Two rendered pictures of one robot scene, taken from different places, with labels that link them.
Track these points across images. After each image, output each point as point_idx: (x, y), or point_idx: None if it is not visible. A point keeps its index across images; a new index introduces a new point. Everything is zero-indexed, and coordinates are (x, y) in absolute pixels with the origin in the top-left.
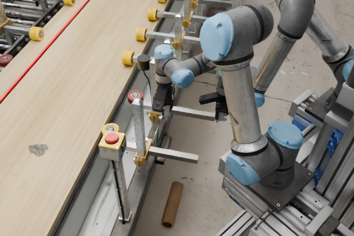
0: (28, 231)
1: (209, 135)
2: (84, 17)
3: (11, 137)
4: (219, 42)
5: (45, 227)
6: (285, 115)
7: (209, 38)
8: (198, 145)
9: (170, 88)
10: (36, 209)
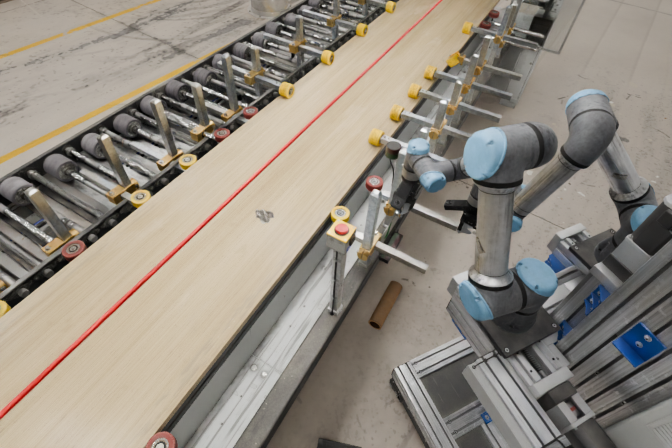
0: (239, 297)
1: (445, 239)
2: (339, 80)
3: (240, 196)
4: (486, 161)
5: (255, 298)
6: (543, 239)
7: (475, 153)
8: (430, 247)
9: (416, 186)
10: (250, 277)
